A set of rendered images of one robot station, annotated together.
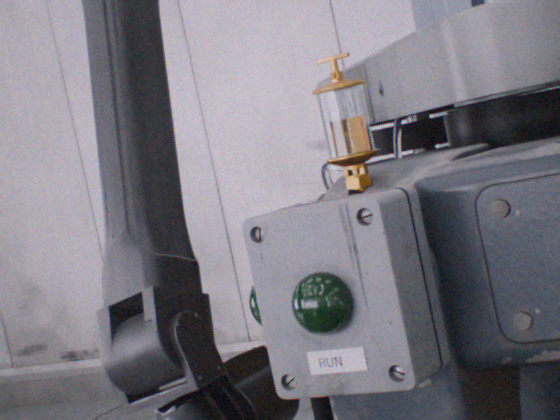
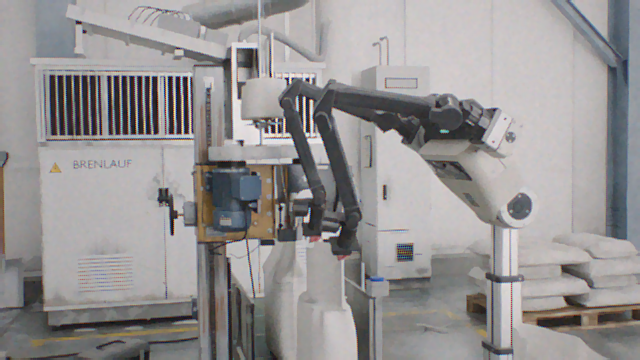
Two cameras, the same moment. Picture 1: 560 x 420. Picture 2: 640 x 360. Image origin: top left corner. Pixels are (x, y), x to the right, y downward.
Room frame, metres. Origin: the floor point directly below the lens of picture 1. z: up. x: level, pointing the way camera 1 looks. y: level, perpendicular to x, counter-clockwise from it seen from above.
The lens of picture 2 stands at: (2.74, 2.06, 1.42)
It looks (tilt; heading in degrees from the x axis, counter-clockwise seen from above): 3 degrees down; 226
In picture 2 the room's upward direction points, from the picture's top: 1 degrees counter-clockwise
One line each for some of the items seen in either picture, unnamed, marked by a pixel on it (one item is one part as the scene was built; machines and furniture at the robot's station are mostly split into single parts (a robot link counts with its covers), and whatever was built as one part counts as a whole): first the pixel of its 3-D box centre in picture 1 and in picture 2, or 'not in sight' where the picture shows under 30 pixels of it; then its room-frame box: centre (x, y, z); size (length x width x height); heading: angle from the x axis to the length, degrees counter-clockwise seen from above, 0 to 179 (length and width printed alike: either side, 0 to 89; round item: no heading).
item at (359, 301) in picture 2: not in sight; (340, 312); (0.14, -0.44, 0.53); 1.05 x 0.02 x 0.41; 59
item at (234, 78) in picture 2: not in sight; (243, 93); (-0.61, -2.18, 1.82); 0.51 x 0.27 x 0.71; 59
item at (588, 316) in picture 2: not in sight; (557, 307); (-2.53, -0.57, 0.07); 1.20 x 0.82 x 0.14; 151
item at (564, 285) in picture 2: not in sight; (539, 284); (-2.17, -0.54, 0.32); 0.66 x 0.43 x 0.15; 151
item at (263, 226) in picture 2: not in sight; (232, 201); (0.91, -0.34, 1.18); 0.34 x 0.25 x 0.31; 149
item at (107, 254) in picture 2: not in sight; (184, 188); (-0.66, -3.08, 1.05); 2.28 x 1.16 x 2.09; 149
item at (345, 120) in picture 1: (345, 121); not in sight; (0.60, -0.04, 1.37); 0.03 x 0.02 x 0.03; 59
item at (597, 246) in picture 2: not in sight; (591, 245); (-2.82, -0.42, 0.56); 0.67 x 0.43 x 0.15; 59
